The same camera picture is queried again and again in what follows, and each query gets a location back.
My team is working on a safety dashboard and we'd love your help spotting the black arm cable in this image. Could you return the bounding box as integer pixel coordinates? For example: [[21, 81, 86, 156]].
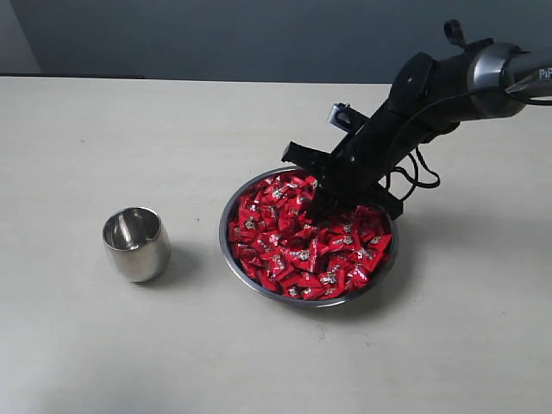
[[383, 84, 552, 202]]

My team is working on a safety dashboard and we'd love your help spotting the stainless steel cup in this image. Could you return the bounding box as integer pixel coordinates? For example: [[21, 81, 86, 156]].
[[102, 207, 172, 283]]

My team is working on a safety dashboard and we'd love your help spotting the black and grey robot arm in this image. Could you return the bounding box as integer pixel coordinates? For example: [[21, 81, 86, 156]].
[[282, 20, 551, 219]]

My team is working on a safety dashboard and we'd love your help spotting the pile of red wrapped candies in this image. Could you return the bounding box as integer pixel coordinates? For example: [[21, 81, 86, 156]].
[[227, 170, 393, 301]]

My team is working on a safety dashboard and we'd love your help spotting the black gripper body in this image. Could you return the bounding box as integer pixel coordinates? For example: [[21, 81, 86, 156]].
[[281, 118, 404, 218]]

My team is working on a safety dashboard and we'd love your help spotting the stainless steel bowl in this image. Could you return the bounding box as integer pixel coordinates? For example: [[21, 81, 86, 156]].
[[218, 166, 400, 309]]

